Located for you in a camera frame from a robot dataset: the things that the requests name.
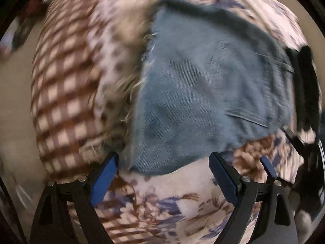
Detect blue denim pants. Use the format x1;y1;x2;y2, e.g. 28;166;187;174
127;0;294;175

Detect floral fleece bed blanket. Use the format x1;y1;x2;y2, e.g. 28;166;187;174
31;0;307;243

